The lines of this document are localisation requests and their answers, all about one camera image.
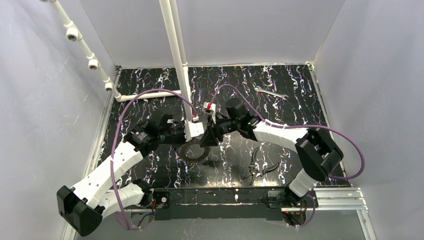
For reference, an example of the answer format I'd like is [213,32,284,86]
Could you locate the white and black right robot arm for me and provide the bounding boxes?
[200,98,344,208]

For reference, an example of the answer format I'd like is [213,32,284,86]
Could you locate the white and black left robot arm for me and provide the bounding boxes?
[56,114,188,237]

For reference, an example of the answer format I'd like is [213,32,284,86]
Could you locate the silver open-end wrench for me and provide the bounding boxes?
[254,86,289,100]

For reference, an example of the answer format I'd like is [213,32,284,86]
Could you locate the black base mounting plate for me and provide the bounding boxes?
[120,187,319,222]

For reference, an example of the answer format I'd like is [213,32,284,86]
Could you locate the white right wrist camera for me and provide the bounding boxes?
[202,102,217,124]

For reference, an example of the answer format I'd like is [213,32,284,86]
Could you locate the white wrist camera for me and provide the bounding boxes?
[202,102,217,124]
[184,121,205,142]

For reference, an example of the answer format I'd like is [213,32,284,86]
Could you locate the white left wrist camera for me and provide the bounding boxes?
[184,121,205,142]

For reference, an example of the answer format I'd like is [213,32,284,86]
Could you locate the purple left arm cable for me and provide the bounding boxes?
[109,88,200,231]

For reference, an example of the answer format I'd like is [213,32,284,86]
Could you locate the black wire stripper pliers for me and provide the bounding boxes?
[243,147,280,186]

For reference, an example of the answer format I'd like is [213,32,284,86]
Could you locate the white PVC pipe frame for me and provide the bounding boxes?
[39,0,195,123]

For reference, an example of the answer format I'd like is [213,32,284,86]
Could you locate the aluminium extrusion rail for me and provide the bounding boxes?
[118,184,368,211]

